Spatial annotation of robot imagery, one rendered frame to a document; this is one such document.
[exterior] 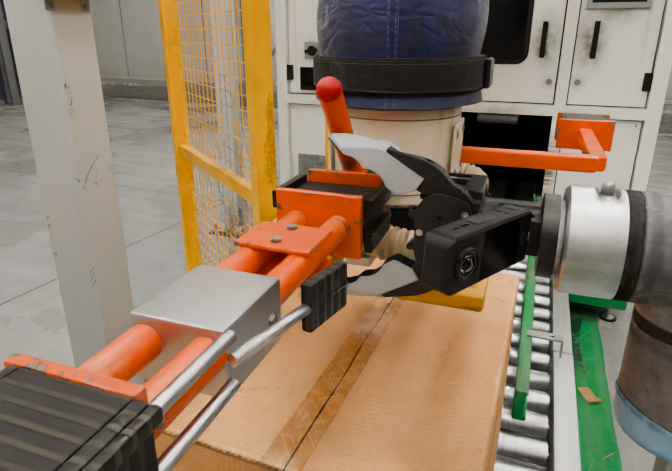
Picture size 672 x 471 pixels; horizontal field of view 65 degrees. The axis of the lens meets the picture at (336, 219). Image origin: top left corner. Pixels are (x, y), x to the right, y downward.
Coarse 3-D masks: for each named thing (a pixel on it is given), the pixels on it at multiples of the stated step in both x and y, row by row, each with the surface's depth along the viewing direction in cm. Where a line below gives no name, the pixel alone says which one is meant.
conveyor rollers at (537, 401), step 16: (512, 272) 196; (544, 288) 184; (544, 304) 175; (544, 320) 168; (512, 336) 155; (512, 352) 147; (544, 352) 152; (512, 368) 139; (544, 368) 144; (512, 384) 140; (544, 384) 136; (512, 400) 130; (528, 400) 129; (544, 400) 128; (528, 416) 122; (544, 416) 122; (528, 432) 121; (544, 432) 120; (512, 448) 114; (528, 448) 113; (544, 448) 113; (496, 464) 108; (512, 464) 108; (544, 464) 112
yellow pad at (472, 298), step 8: (488, 280) 63; (472, 288) 59; (480, 288) 59; (408, 296) 60; (416, 296) 60; (424, 296) 60; (432, 296) 59; (440, 296) 59; (448, 296) 59; (456, 296) 58; (464, 296) 58; (472, 296) 58; (480, 296) 58; (440, 304) 59; (448, 304) 59; (456, 304) 58; (464, 304) 58; (472, 304) 58; (480, 304) 58
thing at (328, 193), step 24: (312, 168) 55; (288, 192) 47; (312, 192) 47; (336, 192) 51; (360, 192) 51; (384, 192) 49; (312, 216) 47; (360, 216) 46; (384, 216) 52; (360, 240) 46
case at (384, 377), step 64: (384, 320) 85; (448, 320) 85; (512, 320) 92; (256, 384) 70; (320, 384) 70; (384, 384) 70; (448, 384) 70; (192, 448) 61; (256, 448) 59; (320, 448) 59; (384, 448) 59; (448, 448) 59
